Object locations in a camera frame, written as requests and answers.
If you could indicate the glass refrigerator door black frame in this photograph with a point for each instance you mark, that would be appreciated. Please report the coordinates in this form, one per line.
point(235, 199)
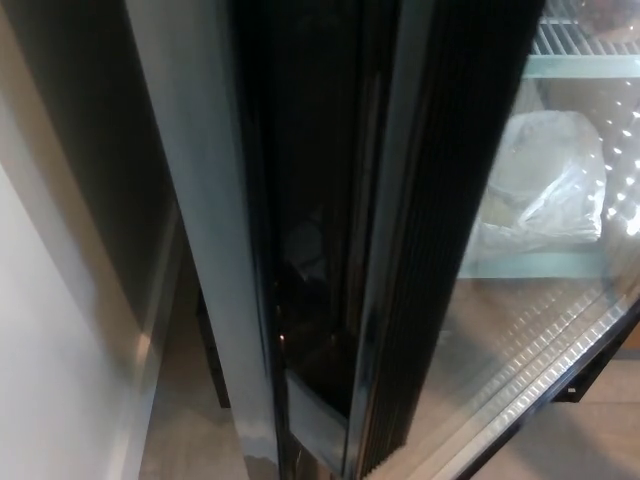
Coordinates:
point(400, 250)

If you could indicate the black display refrigerator body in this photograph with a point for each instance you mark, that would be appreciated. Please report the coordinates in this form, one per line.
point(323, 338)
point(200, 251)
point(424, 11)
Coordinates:
point(215, 350)

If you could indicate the large white plastic bag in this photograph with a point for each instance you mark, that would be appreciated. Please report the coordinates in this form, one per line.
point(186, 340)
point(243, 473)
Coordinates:
point(545, 195)

